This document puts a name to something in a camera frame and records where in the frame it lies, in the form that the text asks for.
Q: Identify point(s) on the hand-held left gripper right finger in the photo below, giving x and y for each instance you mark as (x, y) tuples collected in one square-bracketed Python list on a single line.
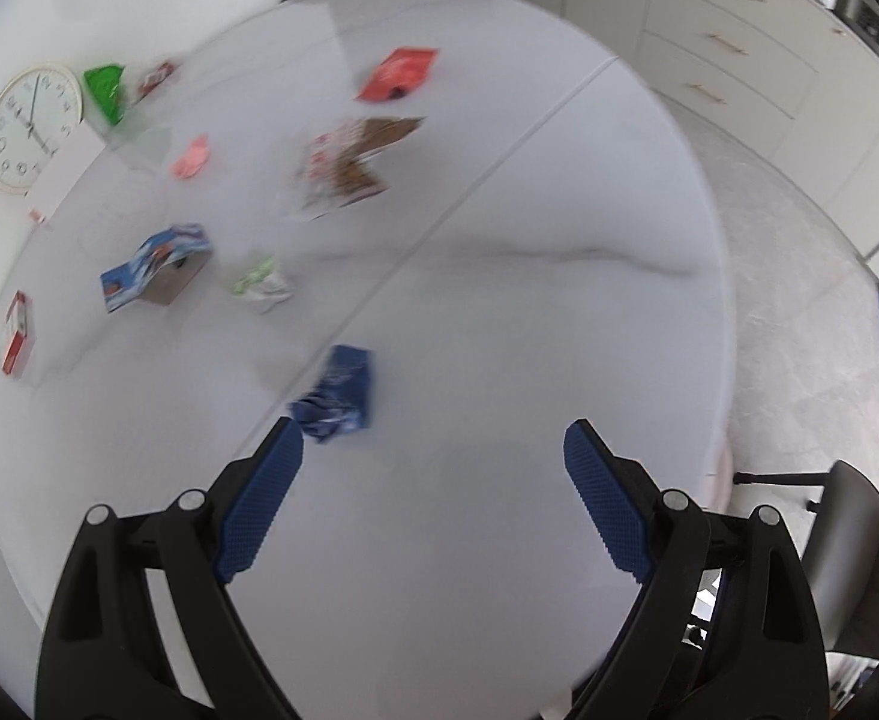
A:
[(608, 502)]

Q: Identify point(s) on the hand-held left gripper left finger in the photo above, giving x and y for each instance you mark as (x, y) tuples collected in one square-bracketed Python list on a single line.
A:
[(259, 502)]

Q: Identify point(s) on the dark blue wrapper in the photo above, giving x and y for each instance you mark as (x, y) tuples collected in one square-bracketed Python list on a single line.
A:
[(338, 394)]

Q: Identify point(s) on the black stand leg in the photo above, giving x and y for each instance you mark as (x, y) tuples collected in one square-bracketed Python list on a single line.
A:
[(777, 478)]

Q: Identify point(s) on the green white crumpled wrapper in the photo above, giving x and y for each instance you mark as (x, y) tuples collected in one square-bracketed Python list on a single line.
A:
[(263, 285)]

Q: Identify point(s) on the blue printed carton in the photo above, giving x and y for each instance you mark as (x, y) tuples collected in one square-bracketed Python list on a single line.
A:
[(158, 266)]

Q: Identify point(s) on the red white cigarette box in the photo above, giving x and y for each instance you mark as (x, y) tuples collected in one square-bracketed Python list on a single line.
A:
[(19, 334)]

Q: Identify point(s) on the pink crumpled wrapper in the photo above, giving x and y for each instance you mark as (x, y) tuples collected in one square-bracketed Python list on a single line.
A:
[(192, 157)]

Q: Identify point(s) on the brown foil snack packet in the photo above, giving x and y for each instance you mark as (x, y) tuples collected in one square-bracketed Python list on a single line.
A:
[(349, 161)]

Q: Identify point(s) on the white card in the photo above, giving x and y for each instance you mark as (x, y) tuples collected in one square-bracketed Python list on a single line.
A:
[(64, 176)]

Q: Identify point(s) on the clear plastic wrapper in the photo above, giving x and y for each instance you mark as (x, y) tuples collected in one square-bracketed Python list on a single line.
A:
[(135, 141)]

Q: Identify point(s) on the clear red-labelled packet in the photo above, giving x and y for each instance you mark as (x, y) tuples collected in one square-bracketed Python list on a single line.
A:
[(156, 77)]

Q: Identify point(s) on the green plastic packet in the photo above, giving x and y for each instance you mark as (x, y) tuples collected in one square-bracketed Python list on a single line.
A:
[(105, 91)]

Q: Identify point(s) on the orange red snack packet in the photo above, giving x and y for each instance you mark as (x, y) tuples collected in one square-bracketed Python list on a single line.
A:
[(398, 75)]

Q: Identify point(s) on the beige drawer cabinet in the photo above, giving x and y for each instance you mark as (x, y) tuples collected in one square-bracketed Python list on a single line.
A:
[(769, 52)]

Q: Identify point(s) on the white round wall clock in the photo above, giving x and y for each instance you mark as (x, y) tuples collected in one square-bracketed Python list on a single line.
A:
[(33, 127)]

